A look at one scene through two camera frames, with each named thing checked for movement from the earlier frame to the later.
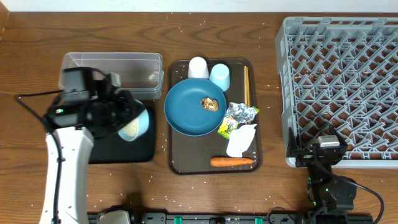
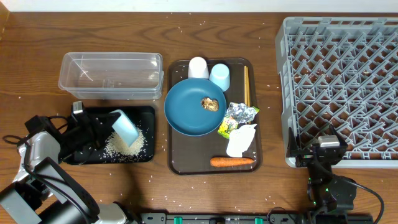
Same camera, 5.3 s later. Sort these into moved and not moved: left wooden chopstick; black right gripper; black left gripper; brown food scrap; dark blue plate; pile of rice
Moved: pile of rice; black left gripper
Not moved: left wooden chopstick; black right gripper; brown food scrap; dark blue plate
